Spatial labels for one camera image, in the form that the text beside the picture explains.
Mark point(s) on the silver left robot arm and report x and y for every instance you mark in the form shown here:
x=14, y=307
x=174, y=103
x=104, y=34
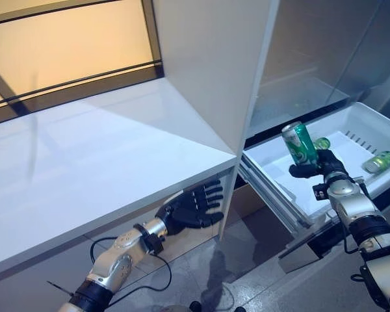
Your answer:
x=117, y=256

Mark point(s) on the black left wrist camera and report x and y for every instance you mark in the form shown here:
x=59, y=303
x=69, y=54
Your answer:
x=154, y=243

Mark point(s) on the black framed window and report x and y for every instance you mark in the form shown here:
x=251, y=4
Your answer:
x=68, y=42

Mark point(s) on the fridge drawer with white bin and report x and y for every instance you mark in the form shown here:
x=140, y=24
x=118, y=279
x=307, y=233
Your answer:
x=279, y=169

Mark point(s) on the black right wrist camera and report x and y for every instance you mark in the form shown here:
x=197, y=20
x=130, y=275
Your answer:
x=319, y=191

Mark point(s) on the green drink can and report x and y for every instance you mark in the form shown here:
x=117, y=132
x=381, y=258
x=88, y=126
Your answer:
x=380, y=161
x=299, y=143
x=323, y=143

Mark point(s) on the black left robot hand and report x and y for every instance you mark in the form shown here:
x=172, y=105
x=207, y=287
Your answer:
x=191, y=211

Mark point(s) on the white counter cabinet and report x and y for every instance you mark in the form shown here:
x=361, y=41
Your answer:
x=84, y=162

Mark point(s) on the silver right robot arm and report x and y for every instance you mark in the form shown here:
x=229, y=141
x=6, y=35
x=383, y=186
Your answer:
x=354, y=201

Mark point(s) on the stainless steel fridge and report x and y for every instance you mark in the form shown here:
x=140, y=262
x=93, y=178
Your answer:
x=312, y=48

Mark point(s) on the white tall partition panel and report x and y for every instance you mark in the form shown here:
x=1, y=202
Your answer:
x=208, y=65

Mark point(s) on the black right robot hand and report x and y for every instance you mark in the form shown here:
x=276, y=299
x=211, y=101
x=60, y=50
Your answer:
x=328, y=162

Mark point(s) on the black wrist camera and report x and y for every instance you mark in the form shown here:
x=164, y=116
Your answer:
x=154, y=243
x=319, y=191

